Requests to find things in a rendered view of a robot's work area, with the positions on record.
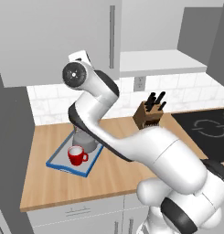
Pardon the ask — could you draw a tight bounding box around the grey base cabinet door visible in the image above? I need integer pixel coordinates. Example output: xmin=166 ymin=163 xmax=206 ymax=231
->
xmin=122 ymin=206 xmax=152 ymax=234
xmin=31 ymin=211 xmax=123 ymax=234

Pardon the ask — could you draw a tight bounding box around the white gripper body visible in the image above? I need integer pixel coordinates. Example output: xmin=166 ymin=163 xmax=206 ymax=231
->
xmin=68 ymin=49 xmax=93 ymax=66

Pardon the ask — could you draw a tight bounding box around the black hob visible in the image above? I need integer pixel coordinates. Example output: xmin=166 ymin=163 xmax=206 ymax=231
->
xmin=171 ymin=107 xmax=224 ymax=163

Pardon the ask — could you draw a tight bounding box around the light grey wall cabinet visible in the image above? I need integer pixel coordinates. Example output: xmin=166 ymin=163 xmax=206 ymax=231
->
xmin=121 ymin=0 xmax=224 ymax=53

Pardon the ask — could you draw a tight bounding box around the red mug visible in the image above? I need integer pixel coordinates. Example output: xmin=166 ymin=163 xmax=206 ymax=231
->
xmin=67 ymin=144 xmax=90 ymax=167

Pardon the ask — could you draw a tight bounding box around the black knife handle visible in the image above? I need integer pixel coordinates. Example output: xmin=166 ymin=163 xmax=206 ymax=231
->
xmin=155 ymin=90 xmax=166 ymax=105
xmin=144 ymin=91 xmax=157 ymax=110
xmin=158 ymin=101 xmax=168 ymax=112

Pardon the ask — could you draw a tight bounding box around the narrow grey drawer front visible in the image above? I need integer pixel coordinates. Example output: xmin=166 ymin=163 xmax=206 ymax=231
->
xmin=123 ymin=192 xmax=145 ymax=211

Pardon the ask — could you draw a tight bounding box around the grey wall cabinet door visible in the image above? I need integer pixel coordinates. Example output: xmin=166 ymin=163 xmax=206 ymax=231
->
xmin=0 ymin=0 xmax=123 ymax=89

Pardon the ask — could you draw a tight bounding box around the wooden knife block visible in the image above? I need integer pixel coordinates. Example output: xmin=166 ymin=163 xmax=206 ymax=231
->
xmin=133 ymin=101 xmax=165 ymax=131

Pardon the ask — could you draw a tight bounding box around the dark grey tall cabinet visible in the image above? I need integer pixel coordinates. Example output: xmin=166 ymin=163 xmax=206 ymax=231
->
xmin=0 ymin=55 xmax=37 ymax=234

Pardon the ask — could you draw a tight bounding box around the blue rimmed grey tray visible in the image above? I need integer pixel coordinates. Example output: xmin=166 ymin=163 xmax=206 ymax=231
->
xmin=45 ymin=129 xmax=105 ymax=178

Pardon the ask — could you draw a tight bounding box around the grey drawer handle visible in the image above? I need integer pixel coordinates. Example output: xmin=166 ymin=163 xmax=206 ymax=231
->
xmin=64 ymin=206 xmax=92 ymax=218

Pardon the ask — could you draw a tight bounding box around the grey kettle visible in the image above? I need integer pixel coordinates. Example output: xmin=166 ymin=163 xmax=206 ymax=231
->
xmin=71 ymin=123 xmax=98 ymax=154

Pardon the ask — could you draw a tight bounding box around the grey wall outlet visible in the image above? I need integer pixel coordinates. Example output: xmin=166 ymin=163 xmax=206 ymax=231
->
xmin=133 ymin=75 xmax=146 ymax=92

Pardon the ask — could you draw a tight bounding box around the grey cabinet door handle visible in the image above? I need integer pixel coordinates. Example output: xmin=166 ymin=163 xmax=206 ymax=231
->
xmin=109 ymin=5 xmax=116 ymax=69

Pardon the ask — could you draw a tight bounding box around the white range hood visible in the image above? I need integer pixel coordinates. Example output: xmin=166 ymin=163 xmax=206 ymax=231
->
xmin=119 ymin=48 xmax=208 ymax=79

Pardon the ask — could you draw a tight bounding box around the dark grey wall cabinet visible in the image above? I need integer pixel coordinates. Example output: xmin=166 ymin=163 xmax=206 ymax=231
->
xmin=176 ymin=0 xmax=224 ymax=73

